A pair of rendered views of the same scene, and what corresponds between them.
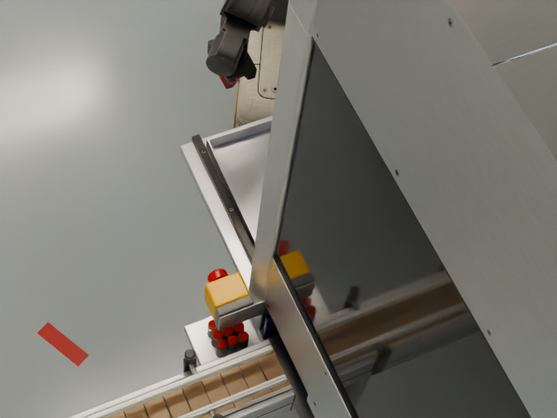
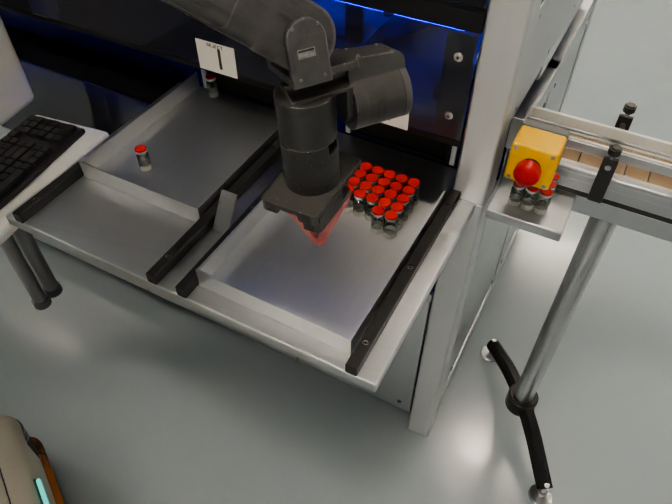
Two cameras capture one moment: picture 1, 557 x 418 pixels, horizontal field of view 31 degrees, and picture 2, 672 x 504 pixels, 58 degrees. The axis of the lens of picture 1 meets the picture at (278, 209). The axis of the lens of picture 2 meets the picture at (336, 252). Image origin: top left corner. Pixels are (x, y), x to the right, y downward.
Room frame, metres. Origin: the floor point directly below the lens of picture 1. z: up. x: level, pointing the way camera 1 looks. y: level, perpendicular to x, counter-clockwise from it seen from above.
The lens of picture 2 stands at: (1.44, 0.57, 1.59)
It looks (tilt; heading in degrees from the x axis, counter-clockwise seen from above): 47 degrees down; 241
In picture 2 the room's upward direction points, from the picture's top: straight up
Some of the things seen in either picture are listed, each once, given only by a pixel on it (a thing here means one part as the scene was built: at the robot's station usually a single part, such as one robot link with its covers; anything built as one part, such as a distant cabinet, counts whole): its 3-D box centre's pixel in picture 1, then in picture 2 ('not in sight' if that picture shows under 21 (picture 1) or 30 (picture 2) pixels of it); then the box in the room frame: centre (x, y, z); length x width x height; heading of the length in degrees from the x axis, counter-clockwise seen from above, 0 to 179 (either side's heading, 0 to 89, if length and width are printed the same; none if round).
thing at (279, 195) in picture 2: (232, 49); (311, 163); (1.23, 0.14, 1.20); 0.10 x 0.07 x 0.07; 33
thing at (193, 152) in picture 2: not in sight; (198, 139); (1.22, -0.37, 0.90); 0.34 x 0.26 x 0.04; 33
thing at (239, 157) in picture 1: (292, 187); (328, 236); (1.13, -0.02, 0.90); 0.34 x 0.26 x 0.04; 32
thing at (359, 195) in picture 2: not in sight; (353, 200); (1.05, -0.07, 0.90); 0.18 x 0.02 x 0.05; 122
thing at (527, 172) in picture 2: (219, 279); (528, 171); (0.84, 0.09, 0.99); 0.04 x 0.04 x 0.04; 33
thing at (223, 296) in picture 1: (228, 299); (535, 155); (0.80, 0.06, 0.99); 0.08 x 0.07 x 0.07; 33
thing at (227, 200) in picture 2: not in sight; (206, 231); (1.30, -0.11, 0.91); 0.14 x 0.03 x 0.06; 33
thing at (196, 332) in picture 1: (226, 346); (533, 200); (0.76, 0.05, 0.87); 0.14 x 0.13 x 0.02; 33
